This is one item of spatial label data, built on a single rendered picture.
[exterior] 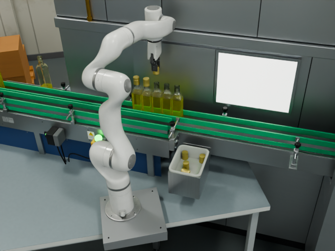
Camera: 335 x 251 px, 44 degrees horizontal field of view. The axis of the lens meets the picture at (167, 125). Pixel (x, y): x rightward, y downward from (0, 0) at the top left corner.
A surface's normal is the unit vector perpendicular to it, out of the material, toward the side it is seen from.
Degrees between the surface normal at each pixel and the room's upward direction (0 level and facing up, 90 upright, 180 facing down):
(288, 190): 90
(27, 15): 90
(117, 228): 3
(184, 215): 0
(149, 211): 3
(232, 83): 90
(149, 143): 90
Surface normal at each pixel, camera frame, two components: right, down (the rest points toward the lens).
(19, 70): 0.24, 0.58
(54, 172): -0.02, -0.80
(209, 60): -0.30, 0.58
